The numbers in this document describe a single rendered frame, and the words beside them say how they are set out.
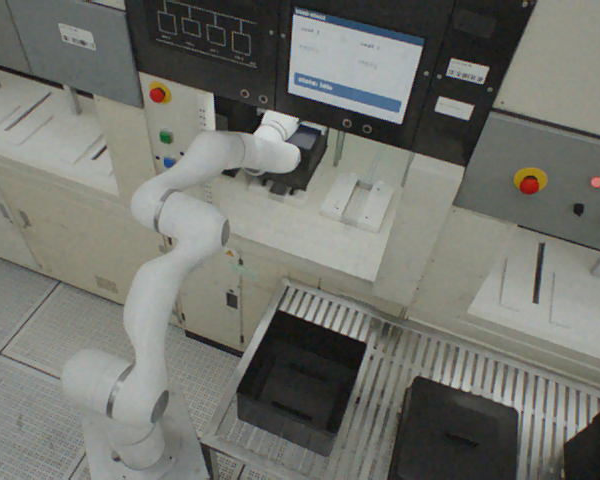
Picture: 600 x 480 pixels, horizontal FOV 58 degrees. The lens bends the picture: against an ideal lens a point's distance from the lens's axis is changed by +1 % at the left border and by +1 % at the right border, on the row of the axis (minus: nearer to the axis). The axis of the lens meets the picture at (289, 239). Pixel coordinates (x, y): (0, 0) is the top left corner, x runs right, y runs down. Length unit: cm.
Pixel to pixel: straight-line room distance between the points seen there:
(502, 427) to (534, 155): 72
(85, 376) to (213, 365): 134
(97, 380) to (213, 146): 54
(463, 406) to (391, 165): 95
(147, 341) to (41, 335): 161
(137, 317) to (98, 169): 101
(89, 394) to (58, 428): 130
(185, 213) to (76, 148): 110
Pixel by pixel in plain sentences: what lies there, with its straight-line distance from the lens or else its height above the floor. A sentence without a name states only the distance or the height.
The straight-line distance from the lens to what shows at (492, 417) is 160.
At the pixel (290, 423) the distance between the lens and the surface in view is 144.
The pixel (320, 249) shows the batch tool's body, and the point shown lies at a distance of 176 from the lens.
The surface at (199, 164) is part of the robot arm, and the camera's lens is 116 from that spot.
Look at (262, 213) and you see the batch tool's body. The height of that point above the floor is 87.
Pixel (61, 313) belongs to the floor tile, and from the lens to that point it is 278.
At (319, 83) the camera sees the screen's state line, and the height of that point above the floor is 152.
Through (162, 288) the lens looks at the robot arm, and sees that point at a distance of 115.
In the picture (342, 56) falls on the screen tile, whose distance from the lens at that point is 124.
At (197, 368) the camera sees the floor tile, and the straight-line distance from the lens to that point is 250.
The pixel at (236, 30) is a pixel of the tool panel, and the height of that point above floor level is 159.
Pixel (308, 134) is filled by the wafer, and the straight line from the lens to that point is 185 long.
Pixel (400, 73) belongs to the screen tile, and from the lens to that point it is 122.
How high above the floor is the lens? 223
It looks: 50 degrees down
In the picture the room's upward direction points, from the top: 5 degrees clockwise
